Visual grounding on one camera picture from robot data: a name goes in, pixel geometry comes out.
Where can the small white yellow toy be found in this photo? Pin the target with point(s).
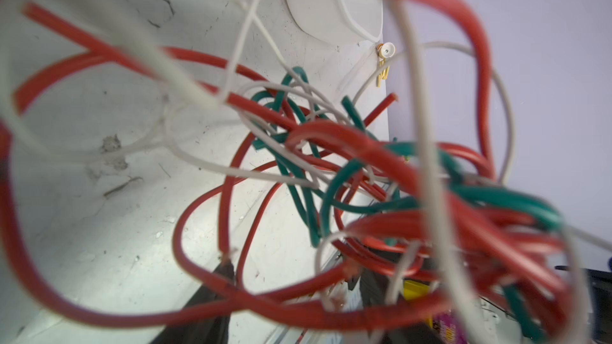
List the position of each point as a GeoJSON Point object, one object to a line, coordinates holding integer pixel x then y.
{"type": "Point", "coordinates": [385, 51]}

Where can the white plastic bin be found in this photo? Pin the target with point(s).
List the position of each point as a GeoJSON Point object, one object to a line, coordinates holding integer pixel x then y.
{"type": "Point", "coordinates": [339, 22]}

